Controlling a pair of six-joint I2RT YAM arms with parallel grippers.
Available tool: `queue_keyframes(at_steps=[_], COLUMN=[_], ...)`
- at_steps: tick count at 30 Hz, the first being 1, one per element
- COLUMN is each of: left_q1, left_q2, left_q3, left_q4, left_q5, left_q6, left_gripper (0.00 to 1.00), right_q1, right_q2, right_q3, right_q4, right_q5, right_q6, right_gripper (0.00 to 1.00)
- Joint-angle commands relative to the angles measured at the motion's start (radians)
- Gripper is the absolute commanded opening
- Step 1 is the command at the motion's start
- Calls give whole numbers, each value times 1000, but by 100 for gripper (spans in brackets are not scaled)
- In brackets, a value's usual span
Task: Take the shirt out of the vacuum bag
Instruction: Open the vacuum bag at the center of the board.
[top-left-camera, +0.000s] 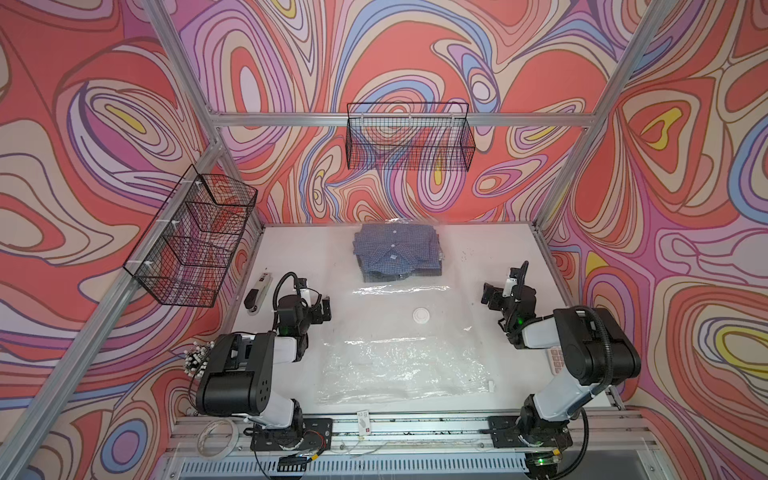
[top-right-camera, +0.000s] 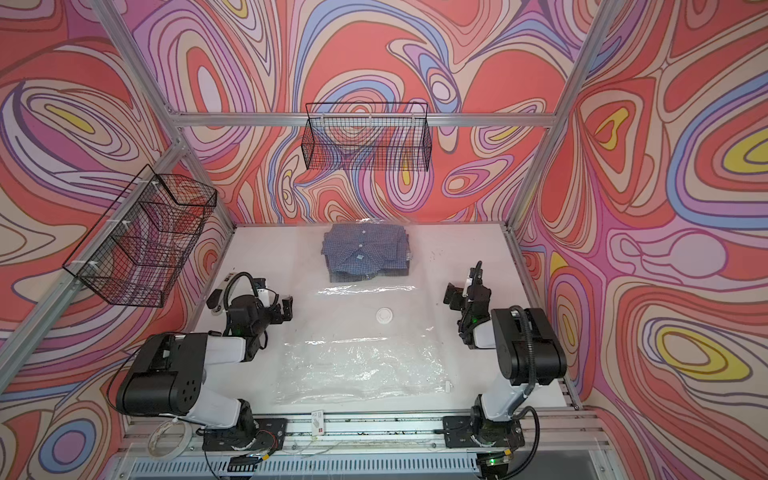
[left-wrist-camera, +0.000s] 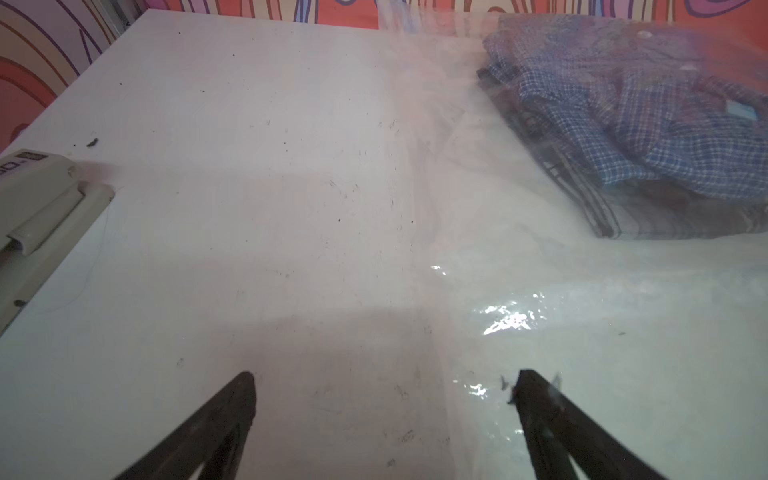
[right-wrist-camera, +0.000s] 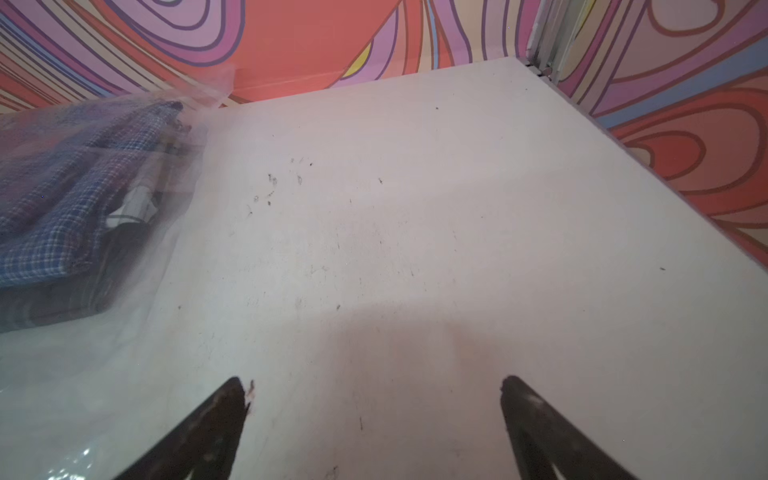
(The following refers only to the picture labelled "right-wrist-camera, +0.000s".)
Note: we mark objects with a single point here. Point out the clear plastic vacuum bag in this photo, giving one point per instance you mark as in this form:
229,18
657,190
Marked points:
74,394

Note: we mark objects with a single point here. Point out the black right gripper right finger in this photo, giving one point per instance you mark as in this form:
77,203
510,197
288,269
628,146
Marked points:
545,444

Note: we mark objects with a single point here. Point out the blue checked shirt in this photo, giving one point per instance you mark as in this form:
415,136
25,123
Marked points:
54,203

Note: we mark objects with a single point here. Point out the grey plaid shirt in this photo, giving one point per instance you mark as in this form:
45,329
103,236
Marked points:
128,227

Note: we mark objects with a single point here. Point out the aluminium frame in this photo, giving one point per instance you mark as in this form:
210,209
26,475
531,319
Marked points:
555,28

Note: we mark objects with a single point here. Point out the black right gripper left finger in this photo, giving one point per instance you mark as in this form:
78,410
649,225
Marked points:
203,445

